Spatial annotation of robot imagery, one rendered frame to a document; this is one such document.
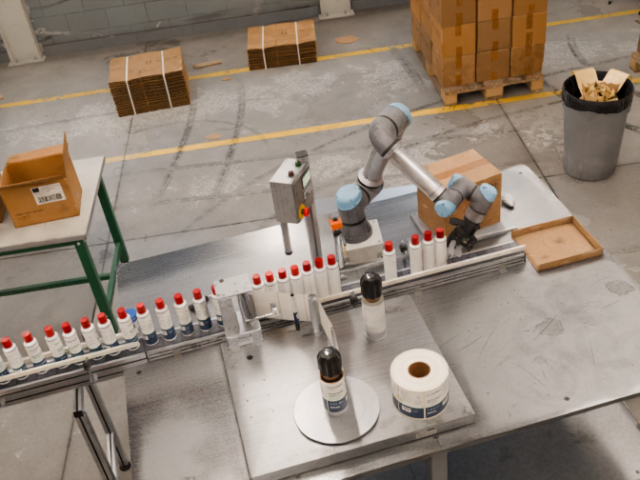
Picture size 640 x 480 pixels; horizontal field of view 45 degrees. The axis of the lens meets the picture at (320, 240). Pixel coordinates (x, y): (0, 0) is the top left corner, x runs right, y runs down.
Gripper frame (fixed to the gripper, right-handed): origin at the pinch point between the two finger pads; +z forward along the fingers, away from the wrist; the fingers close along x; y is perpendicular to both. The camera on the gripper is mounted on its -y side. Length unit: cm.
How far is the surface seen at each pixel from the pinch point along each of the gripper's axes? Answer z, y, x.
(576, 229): -23, -7, 60
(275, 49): 64, -420, 39
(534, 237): -13.2, -8.1, 43.4
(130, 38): 138, -551, -67
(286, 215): -1, -1, -76
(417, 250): -1.0, 3.6, -17.7
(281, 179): -15, -3, -83
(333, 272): 18, 3, -48
